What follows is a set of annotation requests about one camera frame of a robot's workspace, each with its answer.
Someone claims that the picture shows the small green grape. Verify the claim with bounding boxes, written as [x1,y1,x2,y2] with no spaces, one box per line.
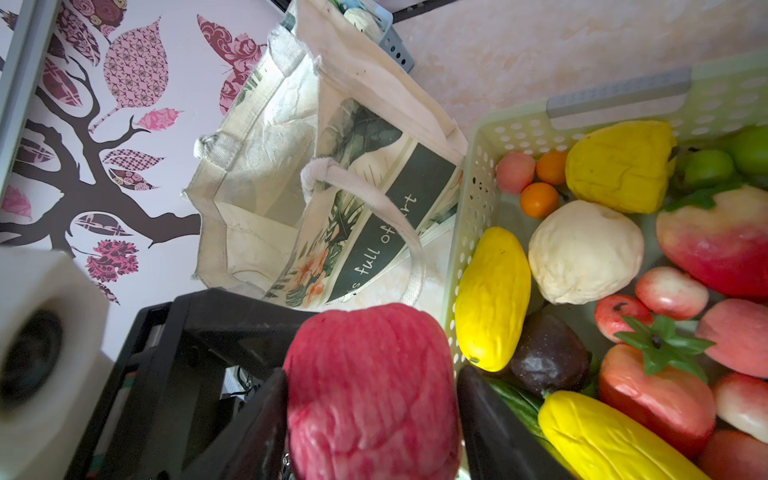
[683,150,735,190]

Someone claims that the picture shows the pink peach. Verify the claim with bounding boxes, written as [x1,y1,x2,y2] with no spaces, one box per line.
[496,152,536,195]

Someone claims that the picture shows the red apple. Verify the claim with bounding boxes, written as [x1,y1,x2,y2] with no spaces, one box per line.
[655,182,767,303]

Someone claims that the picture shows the white garlic bulb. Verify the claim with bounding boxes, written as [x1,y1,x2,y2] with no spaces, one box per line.
[528,200,645,305]

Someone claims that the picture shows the beige canvas grocery bag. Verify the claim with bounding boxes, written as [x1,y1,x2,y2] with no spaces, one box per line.
[186,1,467,310]

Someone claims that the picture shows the light blue plastic basket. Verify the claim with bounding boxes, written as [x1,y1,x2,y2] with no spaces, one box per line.
[332,0,414,73]

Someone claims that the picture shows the light green plastic basket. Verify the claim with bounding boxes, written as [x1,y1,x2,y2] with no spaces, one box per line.
[440,49,768,480]

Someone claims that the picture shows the pink red pomegranate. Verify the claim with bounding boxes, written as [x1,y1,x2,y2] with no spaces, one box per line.
[283,303,461,479]

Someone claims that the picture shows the yellow corn cob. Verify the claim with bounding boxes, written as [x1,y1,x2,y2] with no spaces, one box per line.
[538,391,708,479]

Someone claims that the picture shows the yellow crumpled lemon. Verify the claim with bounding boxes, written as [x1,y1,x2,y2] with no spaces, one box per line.
[565,120,677,214]

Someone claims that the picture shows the dark brown passion fruit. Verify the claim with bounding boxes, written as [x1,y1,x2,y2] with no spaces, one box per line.
[508,314,591,397]

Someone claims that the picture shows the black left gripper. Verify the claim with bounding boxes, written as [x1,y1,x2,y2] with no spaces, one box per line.
[66,289,308,479]

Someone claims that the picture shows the small orange tomato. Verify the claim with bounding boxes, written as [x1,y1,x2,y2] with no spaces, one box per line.
[520,182,560,219]
[536,151,567,186]

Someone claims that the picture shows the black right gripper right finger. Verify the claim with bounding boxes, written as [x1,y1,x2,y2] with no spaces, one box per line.
[456,366,573,479]

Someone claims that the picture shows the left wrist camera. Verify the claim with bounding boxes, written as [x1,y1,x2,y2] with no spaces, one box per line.
[1,247,111,479]

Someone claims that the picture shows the yellow mango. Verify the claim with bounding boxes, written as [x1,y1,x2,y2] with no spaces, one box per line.
[455,227,532,373]

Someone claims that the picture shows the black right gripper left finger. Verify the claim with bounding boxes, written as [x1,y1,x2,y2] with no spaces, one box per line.
[181,369,288,479]

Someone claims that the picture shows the small red cherry fruit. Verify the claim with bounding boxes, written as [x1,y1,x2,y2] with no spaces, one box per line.
[635,266,709,321]

